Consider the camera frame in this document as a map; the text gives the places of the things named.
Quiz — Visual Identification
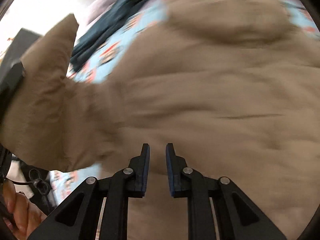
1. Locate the tan puffer jacket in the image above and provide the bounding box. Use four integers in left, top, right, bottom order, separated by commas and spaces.
1, 0, 319, 239

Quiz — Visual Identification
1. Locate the person's left hand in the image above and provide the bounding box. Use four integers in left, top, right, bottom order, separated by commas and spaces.
3, 180, 47, 239

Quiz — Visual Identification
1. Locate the blue monkey print blanket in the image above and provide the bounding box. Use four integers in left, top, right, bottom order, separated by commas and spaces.
49, 1, 319, 204

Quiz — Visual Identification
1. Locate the dark teal folded garment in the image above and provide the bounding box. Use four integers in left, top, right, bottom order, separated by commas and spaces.
70, 0, 148, 72

